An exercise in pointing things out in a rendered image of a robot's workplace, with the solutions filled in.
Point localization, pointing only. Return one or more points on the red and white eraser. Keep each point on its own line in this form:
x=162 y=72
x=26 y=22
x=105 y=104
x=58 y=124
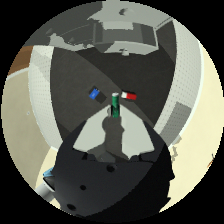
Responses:
x=129 y=95

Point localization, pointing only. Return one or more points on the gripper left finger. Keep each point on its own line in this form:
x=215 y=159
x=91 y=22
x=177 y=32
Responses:
x=88 y=138

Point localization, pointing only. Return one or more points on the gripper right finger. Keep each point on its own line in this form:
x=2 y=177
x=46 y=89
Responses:
x=141 y=139

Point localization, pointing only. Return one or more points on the grey chest of drawers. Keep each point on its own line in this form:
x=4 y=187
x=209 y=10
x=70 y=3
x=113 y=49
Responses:
x=80 y=9

